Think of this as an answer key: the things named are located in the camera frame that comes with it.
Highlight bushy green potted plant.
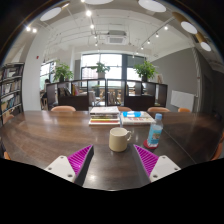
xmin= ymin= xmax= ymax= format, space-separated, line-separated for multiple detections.
xmin=52 ymin=61 xmax=75 ymax=83

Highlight large green potted plant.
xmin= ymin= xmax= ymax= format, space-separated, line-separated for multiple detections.
xmin=133 ymin=60 xmax=158 ymax=83

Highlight clear water bottle blue cap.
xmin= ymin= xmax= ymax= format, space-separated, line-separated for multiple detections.
xmin=146 ymin=113 xmax=164 ymax=148

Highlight book with blue cover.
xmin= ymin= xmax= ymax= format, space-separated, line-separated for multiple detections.
xmin=119 ymin=110 xmax=156 ymax=127

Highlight tall dark bookshelf unit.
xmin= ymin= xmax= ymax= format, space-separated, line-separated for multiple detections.
xmin=0 ymin=62 xmax=26 ymax=126

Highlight low dark shelf unit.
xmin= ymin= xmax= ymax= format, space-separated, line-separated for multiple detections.
xmin=45 ymin=78 xmax=169 ymax=112

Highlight ceiling air conditioner unit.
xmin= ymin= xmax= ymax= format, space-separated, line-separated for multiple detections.
xmin=105 ymin=29 xmax=128 ymax=45

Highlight stack of books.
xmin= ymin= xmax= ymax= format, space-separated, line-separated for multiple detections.
xmin=88 ymin=106 xmax=121 ymax=127

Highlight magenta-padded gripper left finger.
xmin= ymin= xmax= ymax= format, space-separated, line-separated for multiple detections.
xmin=43 ymin=144 xmax=95 ymax=187

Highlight flat round red coaster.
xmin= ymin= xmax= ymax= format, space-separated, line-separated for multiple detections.
xmin=143 ymin=138 xmax=159 ymax=150

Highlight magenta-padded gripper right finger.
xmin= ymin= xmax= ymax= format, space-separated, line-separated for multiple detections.
xmin=133 ymin=143 xmax=182 ymax=187

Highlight small green potted plant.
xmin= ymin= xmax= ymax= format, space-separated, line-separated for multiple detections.
xmin=90 ymin=61 xmax=111 ymax=79

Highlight white board panel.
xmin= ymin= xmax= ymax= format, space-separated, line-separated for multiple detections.
xmin=170 ymin=89 xmax=195 ymax=112

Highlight ceiling lights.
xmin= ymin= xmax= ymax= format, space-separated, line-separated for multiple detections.
xmin=25 ymin=0 xmax=213 ymax=54

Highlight cream ceramic mug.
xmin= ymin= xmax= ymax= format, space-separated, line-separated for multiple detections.
xmin=108 ymin=127 xmax=133 ymax=153

